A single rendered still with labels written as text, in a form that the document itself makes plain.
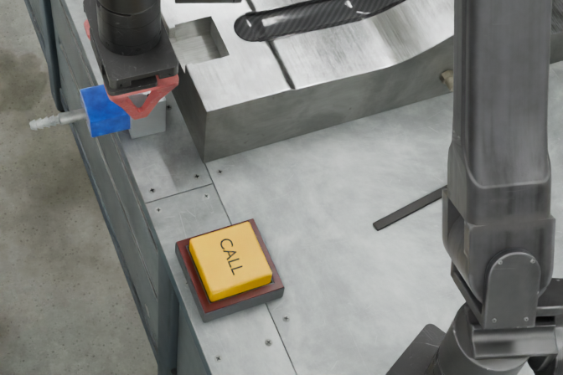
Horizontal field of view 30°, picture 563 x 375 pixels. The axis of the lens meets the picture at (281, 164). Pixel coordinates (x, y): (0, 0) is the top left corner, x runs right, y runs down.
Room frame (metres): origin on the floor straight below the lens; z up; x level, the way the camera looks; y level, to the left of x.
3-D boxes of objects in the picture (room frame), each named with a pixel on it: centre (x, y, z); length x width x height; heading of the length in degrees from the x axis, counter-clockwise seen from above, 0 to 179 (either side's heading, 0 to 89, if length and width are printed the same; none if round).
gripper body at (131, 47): (0.61, 0.16, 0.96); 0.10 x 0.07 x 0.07; 29
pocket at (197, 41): (0.66, 0.10, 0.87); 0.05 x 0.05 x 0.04; 31
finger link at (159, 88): (0.60, 0.15, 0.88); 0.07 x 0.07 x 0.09; 29
